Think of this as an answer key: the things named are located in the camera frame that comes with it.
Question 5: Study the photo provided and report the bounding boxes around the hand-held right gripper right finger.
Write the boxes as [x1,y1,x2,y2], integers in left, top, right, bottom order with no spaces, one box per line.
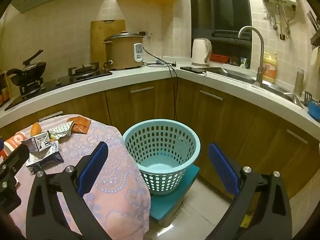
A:
[207,142,293,240]

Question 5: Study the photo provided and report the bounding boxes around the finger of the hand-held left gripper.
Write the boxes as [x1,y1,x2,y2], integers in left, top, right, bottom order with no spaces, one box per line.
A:
[0,144,30,180]

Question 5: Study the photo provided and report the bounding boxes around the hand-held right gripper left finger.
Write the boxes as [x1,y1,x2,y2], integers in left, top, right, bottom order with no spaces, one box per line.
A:
[26,141,110,240]

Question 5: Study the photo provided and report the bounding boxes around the white crushed milk carton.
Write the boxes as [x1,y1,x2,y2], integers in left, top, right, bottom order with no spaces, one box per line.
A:
[21,131,54,153]

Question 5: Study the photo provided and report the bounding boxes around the light blue plastic basket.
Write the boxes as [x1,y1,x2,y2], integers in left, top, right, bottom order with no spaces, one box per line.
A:
[122,119,201,195]

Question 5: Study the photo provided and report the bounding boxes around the polka dot paper wrapper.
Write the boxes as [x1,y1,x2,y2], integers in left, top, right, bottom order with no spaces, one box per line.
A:
[47,121,75,139]

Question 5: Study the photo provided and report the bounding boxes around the orange printed snack packet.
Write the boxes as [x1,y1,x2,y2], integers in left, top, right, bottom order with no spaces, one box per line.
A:
[4,133,28,153]

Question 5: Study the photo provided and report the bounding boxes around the crumpled white milk carton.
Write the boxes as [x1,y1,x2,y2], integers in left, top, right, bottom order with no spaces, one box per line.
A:
[25,140,64,174]

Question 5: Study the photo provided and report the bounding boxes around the pink patterned blanket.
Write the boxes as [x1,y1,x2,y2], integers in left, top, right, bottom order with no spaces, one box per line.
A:
[5,114,152,240]

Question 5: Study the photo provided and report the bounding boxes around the wooden lower cabinets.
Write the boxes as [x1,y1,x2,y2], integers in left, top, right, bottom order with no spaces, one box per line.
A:
[0,77,320,200]

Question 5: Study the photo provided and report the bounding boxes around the orange foil packet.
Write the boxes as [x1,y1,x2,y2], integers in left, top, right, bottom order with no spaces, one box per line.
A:
[67,116,91,134]

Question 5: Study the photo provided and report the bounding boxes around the teal topped box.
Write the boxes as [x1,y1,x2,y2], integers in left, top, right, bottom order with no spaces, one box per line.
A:
[149,165,200,228]

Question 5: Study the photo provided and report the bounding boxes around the dark sauce bottle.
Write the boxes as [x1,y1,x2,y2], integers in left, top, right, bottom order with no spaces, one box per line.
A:
[0,72,5,104]
[3,74,10,100]

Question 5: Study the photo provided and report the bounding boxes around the black wok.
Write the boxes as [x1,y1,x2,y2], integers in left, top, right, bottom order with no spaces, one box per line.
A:
[6,49,47,87]

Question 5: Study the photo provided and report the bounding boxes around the black glass gas stove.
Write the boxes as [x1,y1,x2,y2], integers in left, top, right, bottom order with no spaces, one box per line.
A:
[4,65,113,112]

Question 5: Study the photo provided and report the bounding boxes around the steel sink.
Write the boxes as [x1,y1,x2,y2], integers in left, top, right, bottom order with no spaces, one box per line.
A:
[205,67,304,109]

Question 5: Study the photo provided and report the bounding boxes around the black smartphone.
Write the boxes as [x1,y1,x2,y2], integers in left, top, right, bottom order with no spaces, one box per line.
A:
[180,66,207,75]

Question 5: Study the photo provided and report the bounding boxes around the blue bowl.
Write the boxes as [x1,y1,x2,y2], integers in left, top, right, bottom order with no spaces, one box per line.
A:
[307,100,320,123]

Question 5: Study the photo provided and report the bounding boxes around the red container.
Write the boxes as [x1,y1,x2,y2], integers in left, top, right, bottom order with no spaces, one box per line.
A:
[209,54,230,64]

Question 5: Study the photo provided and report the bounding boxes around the yellow dish soap bottle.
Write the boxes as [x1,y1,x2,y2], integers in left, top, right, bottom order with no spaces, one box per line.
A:
[262,52,278,84]

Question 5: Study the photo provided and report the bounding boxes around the steel cup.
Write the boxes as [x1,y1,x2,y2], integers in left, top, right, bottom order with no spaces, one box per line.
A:
[295,68,305,97]

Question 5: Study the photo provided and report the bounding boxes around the white electric kettle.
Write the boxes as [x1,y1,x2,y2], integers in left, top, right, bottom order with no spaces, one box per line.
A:
[191,38,212,67]

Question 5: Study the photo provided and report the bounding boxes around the steel curved faucet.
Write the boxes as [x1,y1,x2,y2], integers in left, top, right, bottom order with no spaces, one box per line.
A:
[237,26,268,87]

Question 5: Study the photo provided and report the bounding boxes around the beige rice cooker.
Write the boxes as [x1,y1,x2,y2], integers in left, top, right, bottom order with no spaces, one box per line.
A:
[103,31,144,71]

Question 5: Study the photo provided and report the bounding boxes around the wooden cutting board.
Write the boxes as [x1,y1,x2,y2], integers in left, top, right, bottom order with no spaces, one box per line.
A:
[90,19,126,67]

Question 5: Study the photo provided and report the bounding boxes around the water heater pipes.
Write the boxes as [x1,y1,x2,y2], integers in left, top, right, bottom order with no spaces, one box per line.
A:
[271,2,297,40]

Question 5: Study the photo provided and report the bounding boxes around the dark window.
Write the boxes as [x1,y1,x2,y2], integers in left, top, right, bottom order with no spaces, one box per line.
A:
[189,0,252,69]

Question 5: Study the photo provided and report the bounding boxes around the bundle of chopsticks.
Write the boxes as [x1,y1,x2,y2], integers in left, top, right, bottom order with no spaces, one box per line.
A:
[307,10,320,30]

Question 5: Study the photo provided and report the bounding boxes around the metal cabinet handle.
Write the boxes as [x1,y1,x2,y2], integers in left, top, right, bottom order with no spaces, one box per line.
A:
[130,86,154,94]
[199,90,224,102]
[37,111,64,122]
[286,129,308,145]

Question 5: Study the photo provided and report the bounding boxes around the black power cable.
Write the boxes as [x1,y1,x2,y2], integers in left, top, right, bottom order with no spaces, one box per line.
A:
[142,46,180,122]

